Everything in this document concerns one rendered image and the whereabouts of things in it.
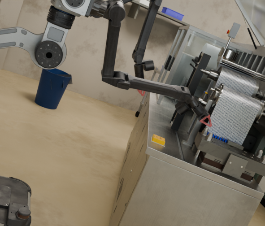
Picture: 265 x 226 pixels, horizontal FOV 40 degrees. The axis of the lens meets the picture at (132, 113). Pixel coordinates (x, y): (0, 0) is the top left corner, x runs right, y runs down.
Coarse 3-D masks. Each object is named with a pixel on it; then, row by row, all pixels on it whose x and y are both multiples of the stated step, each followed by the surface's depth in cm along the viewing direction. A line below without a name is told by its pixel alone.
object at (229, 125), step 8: (216, 104) 208; (216, 112) 209; (224, 112) 209; (232, 112) 209; (216, 120) 210; (224, 120) 210; (232, 120) 210; (240, 120) 209; (248, 120) 209; (216, 128) 211; (224, 128) 211; (232, 128) 211; (240, 128) 210; (248, 128) 210; (224, 136) 212; (232, 136) 212; (240, 136) 212; (240, 144) 213
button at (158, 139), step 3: (153, 135) 205; (156, 135) 206; (153, 138) 201; (156, 138) 201; (159, 138) 203; (162, 138) 206; (156, 141) 201; (159, 141) 201; (162, 141) 201; (162, 144) 201
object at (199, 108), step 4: (200, 104) 208; (192, 108) 208; (196, 108) 207; (200, 108) 207; (204, 108) 213; (196, 112) 208; (200, 112) 207; (204, 112) 206; (196, 116) 210; (200, 116) 205
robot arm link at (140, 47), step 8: (152, 0) 228; (160, 0) 220; (152, 8) 223; (152, 16) 225; (144, 24) 226; (152, 24) 226; (144, 32) 227; (144, 40) 228; (136, 48) 230; (144, 48) 230
